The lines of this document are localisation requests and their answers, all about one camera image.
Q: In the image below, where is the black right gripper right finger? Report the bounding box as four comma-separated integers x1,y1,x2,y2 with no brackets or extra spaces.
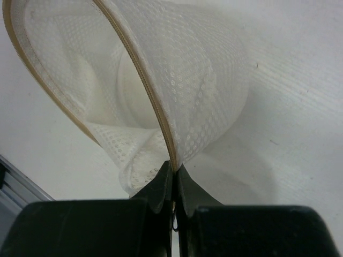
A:
175,167,340,256

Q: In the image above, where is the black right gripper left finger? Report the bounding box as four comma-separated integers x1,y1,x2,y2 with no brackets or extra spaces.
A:
5,162,173,256

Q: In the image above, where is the white mesh laundry bag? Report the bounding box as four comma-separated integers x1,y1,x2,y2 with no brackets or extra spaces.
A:
3,1,249,195

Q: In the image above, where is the aluminium mounting rail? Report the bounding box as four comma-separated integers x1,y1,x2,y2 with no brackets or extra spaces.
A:
1,156,53,233

